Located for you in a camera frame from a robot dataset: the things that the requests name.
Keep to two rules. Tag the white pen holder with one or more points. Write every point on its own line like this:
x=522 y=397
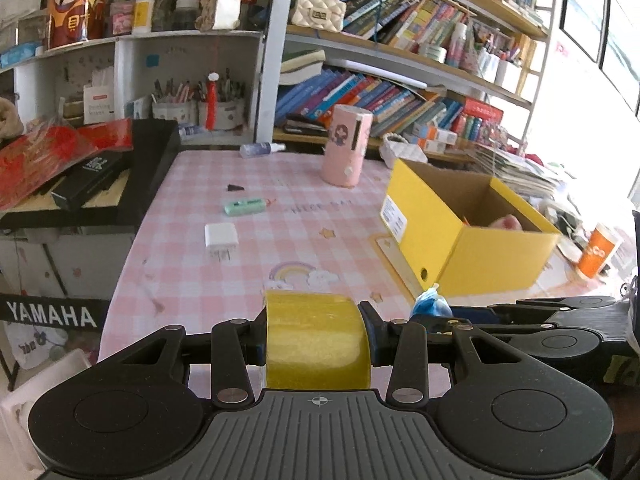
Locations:
x=172 y=117
x=227 y=117

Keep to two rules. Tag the orange white small box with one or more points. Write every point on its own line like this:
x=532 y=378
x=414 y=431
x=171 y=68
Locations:
x=427 y=145
x=442 y=136

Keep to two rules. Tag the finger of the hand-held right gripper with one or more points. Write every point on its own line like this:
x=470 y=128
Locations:
x=515 y=306
x=475 y=316

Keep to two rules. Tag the pale pink pig plush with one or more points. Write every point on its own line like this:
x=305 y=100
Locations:
x=505 y=221

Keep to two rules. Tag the white charger plug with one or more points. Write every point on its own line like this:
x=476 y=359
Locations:
x=221 y=237

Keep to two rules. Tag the black electronic keyboard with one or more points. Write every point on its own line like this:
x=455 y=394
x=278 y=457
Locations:
x=150 y=160

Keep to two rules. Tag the small blue white box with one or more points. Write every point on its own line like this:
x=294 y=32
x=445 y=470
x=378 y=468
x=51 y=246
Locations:
x=139 y=109

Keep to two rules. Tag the row of white stationery holders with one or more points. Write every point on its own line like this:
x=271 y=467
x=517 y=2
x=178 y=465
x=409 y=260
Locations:
x=492 y=60

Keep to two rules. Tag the long black box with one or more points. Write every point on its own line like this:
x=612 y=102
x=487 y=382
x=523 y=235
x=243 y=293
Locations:
x=87 y=177

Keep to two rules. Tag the red figure-print canister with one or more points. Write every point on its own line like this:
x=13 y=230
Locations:
x=75 y=10

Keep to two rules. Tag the small black clip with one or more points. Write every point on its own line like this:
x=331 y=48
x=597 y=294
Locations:
x=236 y=189

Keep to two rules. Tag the orange paper cup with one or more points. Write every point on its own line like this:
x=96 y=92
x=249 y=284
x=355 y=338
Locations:
x=597 y=252

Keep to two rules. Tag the row of colourful books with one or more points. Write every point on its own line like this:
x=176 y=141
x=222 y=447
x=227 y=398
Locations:
x=360 y=92

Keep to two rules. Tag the red glitter paper pack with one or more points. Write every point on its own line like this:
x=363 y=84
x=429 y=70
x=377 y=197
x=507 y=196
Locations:
x=40 y=165

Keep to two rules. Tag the blue plastic bag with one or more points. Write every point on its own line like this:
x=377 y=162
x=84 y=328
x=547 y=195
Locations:
x=430 y=302

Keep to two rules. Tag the white bookshelf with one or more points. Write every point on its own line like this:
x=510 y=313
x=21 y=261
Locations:
x=270 y=60

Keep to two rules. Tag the yellow tape roll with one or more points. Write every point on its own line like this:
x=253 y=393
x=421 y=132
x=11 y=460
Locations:
x=315 y=345

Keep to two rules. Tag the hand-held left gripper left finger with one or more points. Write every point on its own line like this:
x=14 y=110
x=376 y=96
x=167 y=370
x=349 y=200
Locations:
x=259 y=340

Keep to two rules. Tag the light blue box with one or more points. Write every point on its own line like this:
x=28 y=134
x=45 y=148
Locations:
x=20 y=54

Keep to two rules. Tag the dark glass jar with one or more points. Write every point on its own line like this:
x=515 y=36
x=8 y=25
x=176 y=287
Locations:
x=187 y=14

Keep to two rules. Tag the green correction tape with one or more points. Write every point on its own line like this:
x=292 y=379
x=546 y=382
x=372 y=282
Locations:
x=245 y=206

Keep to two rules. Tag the pink checked tablecloth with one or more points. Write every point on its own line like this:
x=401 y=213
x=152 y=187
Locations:
x=300 y=240

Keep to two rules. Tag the white bottle yellow label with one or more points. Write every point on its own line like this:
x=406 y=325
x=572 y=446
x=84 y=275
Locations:
x=145 y=12

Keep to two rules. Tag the pink humidifier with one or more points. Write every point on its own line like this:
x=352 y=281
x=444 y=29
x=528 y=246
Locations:
x=345 y=150

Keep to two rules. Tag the beige cloth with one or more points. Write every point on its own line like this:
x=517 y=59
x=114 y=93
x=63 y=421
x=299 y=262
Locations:
x=9 y=120

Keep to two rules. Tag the white box red label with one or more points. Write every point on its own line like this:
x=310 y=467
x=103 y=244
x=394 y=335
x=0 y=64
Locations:
x=99 y=105

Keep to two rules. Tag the row of shelf books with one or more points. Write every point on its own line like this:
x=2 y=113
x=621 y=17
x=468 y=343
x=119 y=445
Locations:
x=415 y=15

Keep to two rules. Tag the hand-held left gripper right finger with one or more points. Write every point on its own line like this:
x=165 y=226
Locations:
x=371 y=335

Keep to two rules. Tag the small pink box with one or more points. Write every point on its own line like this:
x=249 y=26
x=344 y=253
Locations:
x=122 y=19

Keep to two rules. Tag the red tassel ornament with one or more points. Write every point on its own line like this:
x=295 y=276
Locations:
x=212 y=100

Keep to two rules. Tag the clear spray bottle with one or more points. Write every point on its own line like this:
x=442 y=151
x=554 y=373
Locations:
x=260 y=150

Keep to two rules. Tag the white quilted handbag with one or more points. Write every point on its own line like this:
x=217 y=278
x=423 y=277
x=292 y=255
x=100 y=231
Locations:
x=402 y=152

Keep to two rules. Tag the red envelope pack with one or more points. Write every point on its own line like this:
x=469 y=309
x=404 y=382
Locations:
x=107 y=135

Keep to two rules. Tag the white plastic basket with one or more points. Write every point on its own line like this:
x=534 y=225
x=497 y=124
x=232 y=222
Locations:
x=30 y=410

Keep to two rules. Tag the black framed picture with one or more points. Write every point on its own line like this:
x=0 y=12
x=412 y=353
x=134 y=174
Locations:
x=622 y=50
x=582 y=10

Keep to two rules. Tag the stack of papers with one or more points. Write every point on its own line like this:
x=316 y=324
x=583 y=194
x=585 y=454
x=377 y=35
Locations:
x=520 y=172

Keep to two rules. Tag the yellow cardboard box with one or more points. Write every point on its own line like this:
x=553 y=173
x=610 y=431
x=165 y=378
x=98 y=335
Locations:
x=495 y=260

